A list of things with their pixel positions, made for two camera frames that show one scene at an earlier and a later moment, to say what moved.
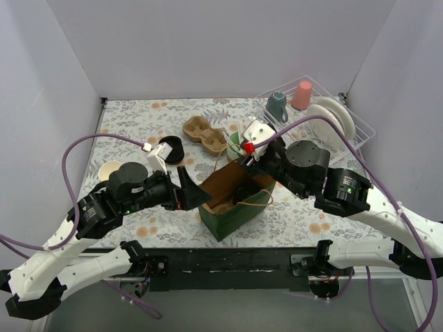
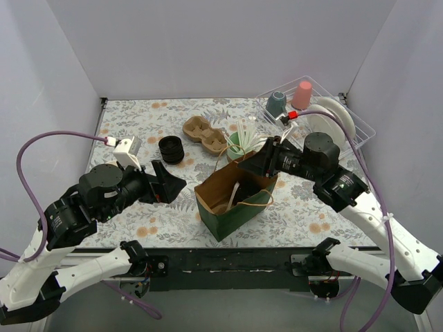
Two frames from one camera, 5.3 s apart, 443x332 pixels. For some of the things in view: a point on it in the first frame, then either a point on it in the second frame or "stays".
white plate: [342, 113] stays
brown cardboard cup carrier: [198, 128] stays
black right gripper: [255, 160] → [270, 160]
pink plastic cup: [301, 98] stays
